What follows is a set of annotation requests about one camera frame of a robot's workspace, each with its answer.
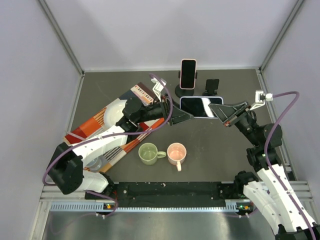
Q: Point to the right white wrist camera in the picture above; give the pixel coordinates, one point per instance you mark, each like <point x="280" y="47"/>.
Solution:
<point x="260" y="99"/>

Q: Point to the pink ceramic mug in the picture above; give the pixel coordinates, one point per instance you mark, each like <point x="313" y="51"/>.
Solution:
<point x="176" y="154"/>

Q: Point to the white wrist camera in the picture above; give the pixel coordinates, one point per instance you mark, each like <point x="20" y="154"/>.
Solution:
<point x="260" y="99"/>
<point x="158" y="87"/>

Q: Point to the grey slotted cable duct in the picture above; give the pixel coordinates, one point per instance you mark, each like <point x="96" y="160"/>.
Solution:
<point x="229" y="206"/>

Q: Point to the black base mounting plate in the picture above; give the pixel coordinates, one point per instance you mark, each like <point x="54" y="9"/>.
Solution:
<point x="172" y="194"/>

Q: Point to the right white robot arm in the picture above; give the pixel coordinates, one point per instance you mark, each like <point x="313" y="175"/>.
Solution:
<point x="268" y="188"/>

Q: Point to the black folding phone stand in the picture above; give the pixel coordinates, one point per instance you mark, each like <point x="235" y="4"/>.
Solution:
<point x="211" y="87"/>

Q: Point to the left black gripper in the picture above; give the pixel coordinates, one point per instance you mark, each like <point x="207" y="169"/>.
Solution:
<point x="177" y="115"/>

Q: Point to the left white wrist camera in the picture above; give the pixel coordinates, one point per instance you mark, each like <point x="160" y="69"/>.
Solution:
<point x="158" y="87"/>

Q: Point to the pink case smartphone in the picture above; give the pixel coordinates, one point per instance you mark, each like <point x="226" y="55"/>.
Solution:
<point x="188" y="74"/>

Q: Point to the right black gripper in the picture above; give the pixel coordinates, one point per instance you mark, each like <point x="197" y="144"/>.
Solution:
<point x="223" y="111"/>

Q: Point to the black round-base phone stand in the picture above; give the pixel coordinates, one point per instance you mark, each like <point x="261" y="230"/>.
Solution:
<point x="179" y="92"/>

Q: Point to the white plate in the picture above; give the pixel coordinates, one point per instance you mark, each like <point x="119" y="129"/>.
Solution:
<point x="113" y="112"/>

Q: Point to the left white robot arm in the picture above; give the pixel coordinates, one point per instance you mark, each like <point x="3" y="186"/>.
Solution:
<point x="67" y="164"/>

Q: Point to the green ceramic mug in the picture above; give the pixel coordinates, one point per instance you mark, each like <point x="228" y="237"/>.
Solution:
<point x="149" y="154"/>

